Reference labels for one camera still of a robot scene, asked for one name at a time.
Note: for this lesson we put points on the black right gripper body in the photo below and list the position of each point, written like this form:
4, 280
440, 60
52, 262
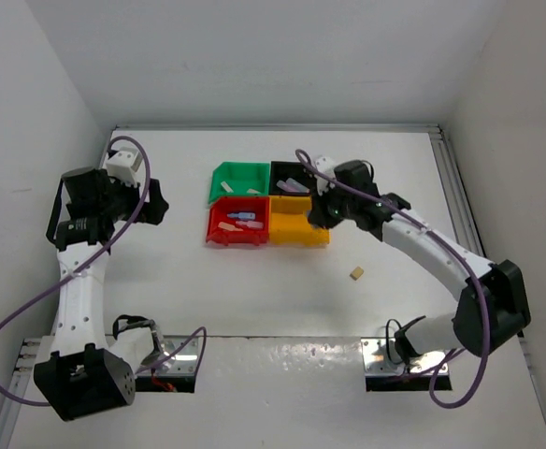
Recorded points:
333, 207

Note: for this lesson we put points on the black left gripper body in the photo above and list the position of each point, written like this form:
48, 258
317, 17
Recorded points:
127, 200

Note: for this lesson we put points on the tan eraser block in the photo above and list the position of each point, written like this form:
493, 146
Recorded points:
356, 273

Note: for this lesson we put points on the beige white mini stapler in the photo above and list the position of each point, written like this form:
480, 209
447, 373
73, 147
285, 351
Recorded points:
226, 187

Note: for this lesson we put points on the orange correction tape dispenser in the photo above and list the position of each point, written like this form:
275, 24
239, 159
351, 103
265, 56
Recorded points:
227, 227

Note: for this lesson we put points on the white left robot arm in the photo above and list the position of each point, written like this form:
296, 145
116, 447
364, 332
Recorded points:
85, 374

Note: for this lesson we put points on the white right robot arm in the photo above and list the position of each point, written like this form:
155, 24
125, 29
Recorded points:
492, 305

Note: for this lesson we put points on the yellow plastic bin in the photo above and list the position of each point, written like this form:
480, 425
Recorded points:
289, 225

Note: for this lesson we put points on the black plastic bin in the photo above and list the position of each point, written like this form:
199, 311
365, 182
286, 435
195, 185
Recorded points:
282, 170

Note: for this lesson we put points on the green plastic bin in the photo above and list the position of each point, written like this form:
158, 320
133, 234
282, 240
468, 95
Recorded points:
241, 176

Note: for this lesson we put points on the red plastic bin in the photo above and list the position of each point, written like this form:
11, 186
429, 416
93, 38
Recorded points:
218, 213

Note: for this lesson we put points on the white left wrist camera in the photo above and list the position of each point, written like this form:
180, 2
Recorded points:
123, 166

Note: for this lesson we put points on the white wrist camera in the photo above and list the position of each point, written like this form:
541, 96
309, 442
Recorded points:
325, 171
123, 166

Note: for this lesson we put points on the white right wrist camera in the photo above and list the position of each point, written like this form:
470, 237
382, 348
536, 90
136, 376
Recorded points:
325, 171

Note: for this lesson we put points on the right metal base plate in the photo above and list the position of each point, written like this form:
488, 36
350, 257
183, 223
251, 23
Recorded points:
377, 362

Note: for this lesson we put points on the metal base plate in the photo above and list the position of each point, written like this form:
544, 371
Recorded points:
175, 358
377, 362

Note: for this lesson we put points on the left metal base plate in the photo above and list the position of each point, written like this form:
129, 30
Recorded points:
175, 358

